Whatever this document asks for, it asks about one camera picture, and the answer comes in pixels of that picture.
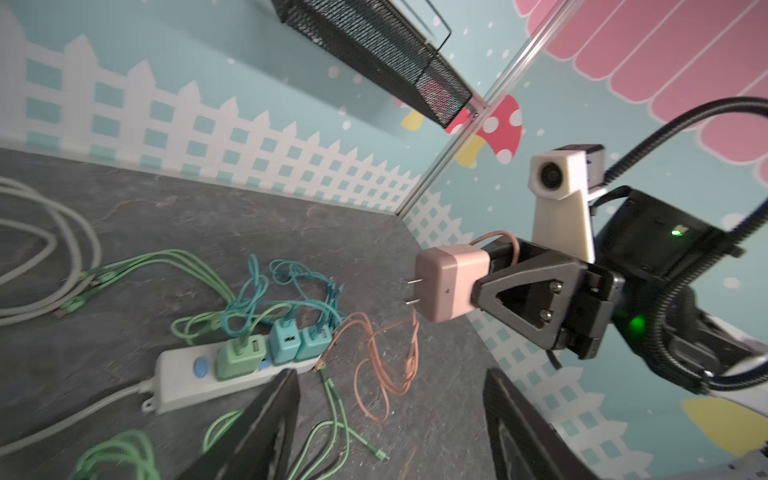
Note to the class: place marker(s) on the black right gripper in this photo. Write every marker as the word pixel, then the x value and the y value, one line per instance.
pixel 554 300

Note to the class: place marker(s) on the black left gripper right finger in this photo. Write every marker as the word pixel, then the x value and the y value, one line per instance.
pixel 523 444

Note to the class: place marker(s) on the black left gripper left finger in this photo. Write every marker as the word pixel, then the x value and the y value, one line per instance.
pixel 258 444

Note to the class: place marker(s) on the green plug adapter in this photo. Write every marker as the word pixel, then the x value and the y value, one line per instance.
pixel 240 356

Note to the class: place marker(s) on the pink plug adapter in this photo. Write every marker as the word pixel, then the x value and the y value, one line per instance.
pixel 444 277

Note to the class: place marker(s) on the small white blue power strip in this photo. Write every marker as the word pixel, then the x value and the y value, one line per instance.
pixel 188 376

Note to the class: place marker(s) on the teal plug adapter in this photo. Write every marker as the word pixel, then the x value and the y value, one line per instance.
pixel 284 341
pixel 314 341

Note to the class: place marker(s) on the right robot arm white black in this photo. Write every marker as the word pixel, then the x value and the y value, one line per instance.
pixel 603 254

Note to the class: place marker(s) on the black wire mesh basket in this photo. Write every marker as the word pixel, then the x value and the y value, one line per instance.
pixel 376 40

